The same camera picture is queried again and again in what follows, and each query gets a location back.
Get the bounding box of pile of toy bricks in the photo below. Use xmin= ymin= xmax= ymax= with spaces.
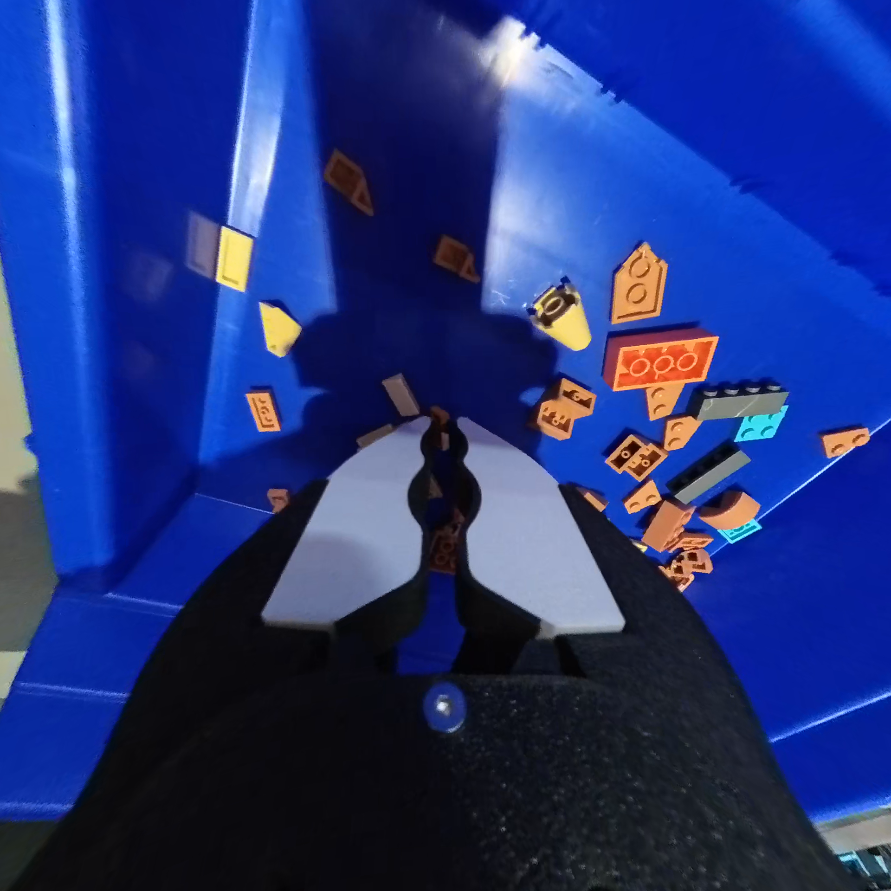
xmin=184 ymin=148 xmax=872 ymax=594

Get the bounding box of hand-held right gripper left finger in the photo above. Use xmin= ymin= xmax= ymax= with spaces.
xmin=261 ymin=416 xmax=430 ymax=631

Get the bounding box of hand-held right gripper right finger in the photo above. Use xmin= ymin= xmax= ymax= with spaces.
xmin=452 ymin=416 xmax=625 ymax=637

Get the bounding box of blue plastic bin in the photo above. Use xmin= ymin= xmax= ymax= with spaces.
xmin=0 ymin=0 xmax=891 ymax=826

